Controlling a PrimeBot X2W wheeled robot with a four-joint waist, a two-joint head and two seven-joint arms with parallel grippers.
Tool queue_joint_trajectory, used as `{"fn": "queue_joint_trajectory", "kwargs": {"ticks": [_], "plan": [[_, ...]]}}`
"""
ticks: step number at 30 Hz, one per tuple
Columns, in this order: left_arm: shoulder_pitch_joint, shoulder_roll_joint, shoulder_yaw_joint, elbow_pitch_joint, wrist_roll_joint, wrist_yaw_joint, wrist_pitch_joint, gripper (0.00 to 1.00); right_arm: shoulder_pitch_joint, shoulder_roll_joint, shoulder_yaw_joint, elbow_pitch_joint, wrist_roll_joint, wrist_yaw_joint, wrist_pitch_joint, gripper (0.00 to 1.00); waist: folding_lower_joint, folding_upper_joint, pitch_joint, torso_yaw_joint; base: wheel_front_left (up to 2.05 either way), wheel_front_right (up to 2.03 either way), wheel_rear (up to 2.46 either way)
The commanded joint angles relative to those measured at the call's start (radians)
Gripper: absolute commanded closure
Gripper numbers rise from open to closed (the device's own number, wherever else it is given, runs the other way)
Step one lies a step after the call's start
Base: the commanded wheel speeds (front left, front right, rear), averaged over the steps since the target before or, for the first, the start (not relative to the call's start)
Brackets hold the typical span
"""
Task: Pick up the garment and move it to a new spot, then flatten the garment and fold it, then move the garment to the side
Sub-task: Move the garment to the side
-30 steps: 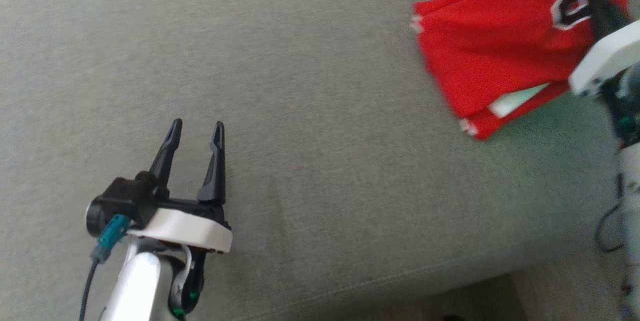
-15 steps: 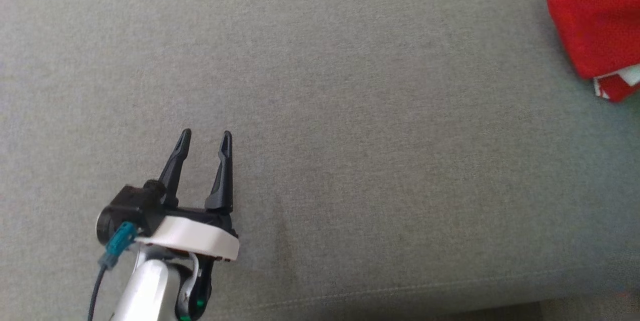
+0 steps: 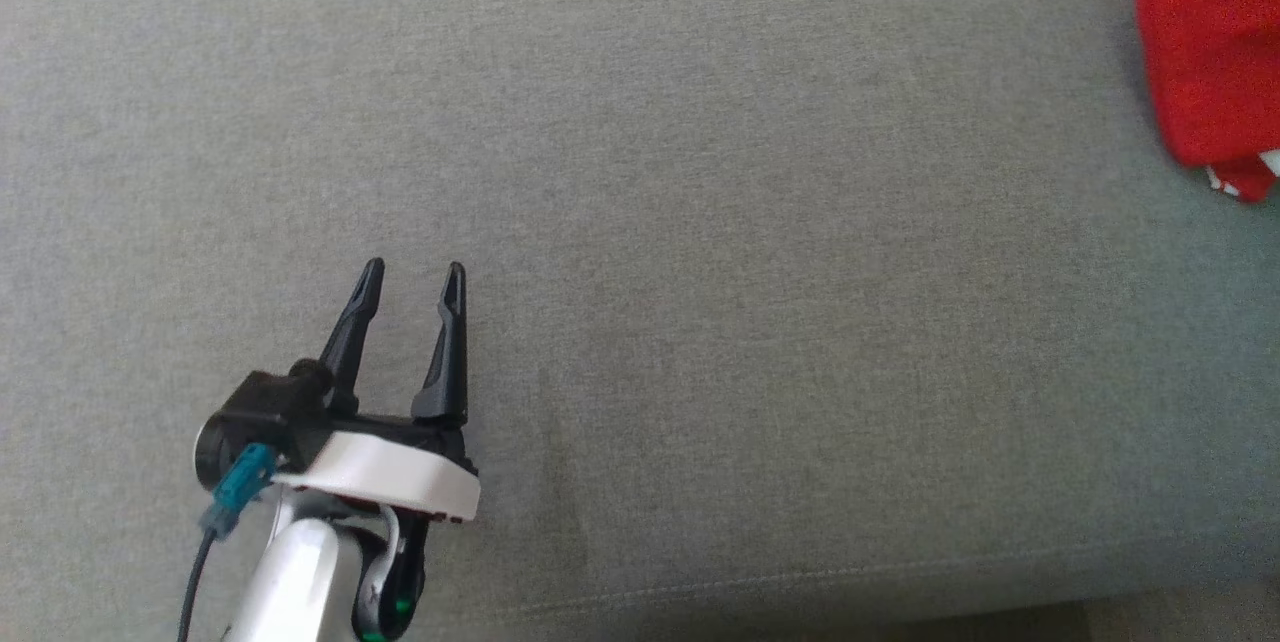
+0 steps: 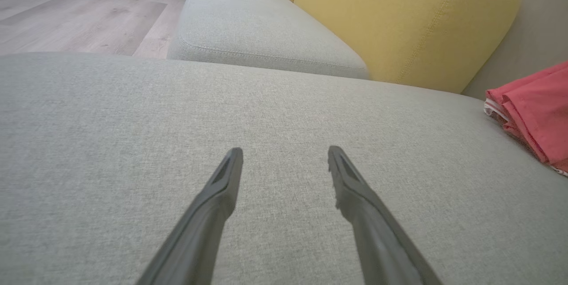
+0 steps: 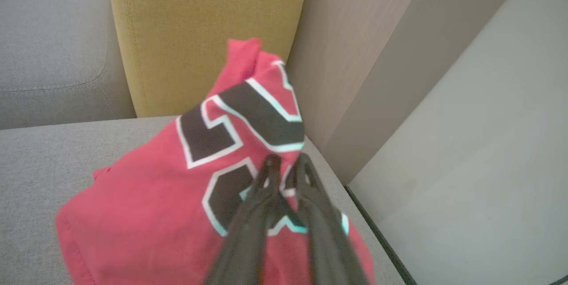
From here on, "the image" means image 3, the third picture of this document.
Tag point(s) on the grey sofa chaise seat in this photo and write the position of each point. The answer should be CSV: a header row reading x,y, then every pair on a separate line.
x,y
700,272

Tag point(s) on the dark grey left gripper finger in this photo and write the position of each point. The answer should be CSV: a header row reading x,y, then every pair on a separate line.
x,y
350,342
448,362

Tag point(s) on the red jersey with white trim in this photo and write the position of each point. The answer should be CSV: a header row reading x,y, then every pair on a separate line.
x,y
1215,52

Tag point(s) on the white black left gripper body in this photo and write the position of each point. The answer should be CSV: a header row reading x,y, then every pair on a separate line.
x,y
390,472

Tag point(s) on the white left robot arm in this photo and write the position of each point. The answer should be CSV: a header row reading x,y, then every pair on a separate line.
x,y
300,582

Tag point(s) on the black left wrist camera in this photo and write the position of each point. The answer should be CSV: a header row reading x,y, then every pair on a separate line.
x,y
250,412

